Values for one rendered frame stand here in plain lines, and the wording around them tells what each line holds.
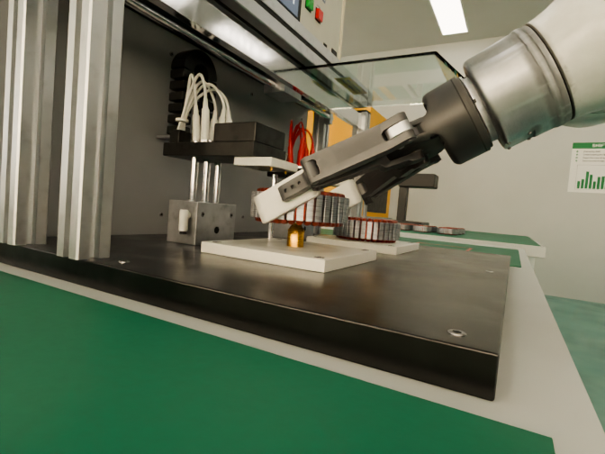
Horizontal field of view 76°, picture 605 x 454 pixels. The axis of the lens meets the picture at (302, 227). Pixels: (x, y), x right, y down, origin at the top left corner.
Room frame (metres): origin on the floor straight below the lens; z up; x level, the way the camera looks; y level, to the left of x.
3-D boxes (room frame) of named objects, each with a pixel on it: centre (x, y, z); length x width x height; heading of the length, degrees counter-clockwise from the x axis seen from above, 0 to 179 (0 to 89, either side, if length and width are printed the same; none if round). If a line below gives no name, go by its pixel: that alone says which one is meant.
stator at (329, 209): (0.44, 0.00, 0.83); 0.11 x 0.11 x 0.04
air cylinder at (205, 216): (0.52, 0.13, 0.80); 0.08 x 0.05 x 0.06; 151
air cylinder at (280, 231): (0.73, 0.02, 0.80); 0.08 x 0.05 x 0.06; 151
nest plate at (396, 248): (0.66, -0.11, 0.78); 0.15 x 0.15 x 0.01; 61
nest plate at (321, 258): (0.45, 0.01, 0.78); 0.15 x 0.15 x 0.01; 61
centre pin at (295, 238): (0.45, 0.01, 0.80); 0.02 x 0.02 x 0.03
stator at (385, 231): (0.66, -0.11, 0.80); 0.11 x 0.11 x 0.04
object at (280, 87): (0.72, 0.06, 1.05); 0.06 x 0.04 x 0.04; 151
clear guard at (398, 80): (0.71, -0.13, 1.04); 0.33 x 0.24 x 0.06; 61
